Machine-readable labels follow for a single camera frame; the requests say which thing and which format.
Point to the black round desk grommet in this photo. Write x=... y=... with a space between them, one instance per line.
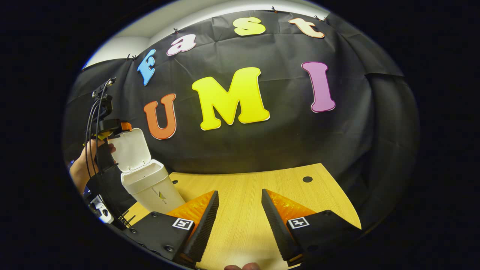
x=307 y=179

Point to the wooden desktop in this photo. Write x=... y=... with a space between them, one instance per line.
x=243 y=195

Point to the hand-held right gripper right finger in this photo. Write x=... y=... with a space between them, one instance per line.
x=275 y=228

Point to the white desktop garbage bin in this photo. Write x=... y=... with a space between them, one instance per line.
x=150 y=183

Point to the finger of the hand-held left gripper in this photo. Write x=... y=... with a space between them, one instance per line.
x=126 y=126

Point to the black backdrop cloth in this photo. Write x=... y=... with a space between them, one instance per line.
x=281 y=142

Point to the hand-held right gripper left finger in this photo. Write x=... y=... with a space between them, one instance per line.
x=204 y=228

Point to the white and black device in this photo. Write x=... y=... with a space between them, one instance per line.
x=101 y=208

